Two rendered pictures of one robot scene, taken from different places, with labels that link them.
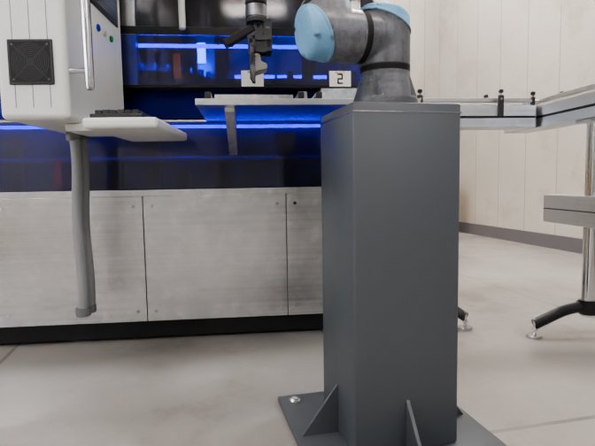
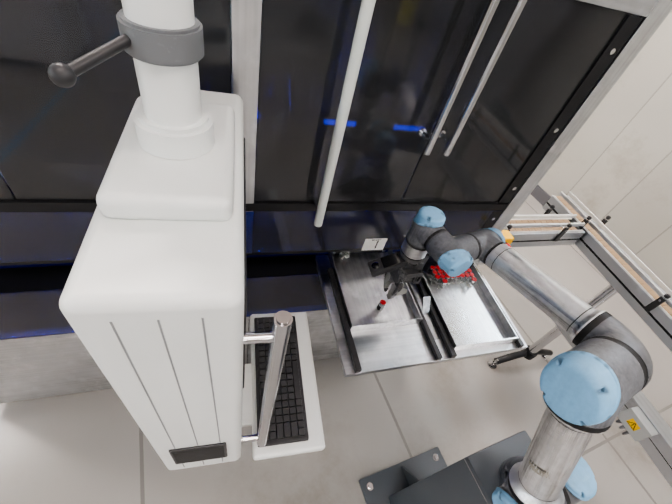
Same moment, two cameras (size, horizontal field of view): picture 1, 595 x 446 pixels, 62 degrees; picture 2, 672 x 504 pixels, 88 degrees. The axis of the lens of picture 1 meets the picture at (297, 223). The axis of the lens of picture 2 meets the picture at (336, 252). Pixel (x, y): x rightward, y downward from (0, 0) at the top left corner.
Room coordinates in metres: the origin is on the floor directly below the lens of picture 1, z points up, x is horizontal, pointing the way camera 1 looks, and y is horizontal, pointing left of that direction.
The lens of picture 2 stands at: (1.10, 0.60, 1.88)
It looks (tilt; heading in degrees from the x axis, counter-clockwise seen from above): 46 degrees down; 340
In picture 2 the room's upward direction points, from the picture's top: 17 degrees clockwise
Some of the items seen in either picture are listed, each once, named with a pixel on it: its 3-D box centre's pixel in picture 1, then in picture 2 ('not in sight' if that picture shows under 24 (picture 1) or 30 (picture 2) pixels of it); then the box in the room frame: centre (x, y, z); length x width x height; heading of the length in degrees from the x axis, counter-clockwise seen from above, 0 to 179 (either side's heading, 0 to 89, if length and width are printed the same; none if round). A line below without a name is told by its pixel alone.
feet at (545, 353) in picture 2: (587, 317); (525, 355); (1.90, -1.14, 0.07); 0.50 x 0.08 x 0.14; 96
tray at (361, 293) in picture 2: (253, 107); (372, 284); (1.83, 0.15, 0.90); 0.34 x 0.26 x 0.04; 6
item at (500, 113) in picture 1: (453, 111); (523, 226); (2.18, -0.69, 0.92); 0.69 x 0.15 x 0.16; 96
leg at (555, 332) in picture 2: (591, 219); (566, 324); (1.90, -1.14, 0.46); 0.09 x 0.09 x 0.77; 6
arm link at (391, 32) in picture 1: (382, 37); (559, 476); (1.18, -0.20, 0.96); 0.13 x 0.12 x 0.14; 109
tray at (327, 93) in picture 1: (351, 102); (464, 303); (1.75, -0.20, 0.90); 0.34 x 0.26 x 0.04; 5
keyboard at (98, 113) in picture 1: (135, 122); (278, 372); (1.55, 0.50, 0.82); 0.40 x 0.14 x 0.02; 2
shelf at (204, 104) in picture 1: (301, 112); (417, 301); (1.78, -0.02, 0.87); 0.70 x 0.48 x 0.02; 96
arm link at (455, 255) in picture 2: not in sight; (453, 252); (1.66, 0.08, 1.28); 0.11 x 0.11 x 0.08; 19
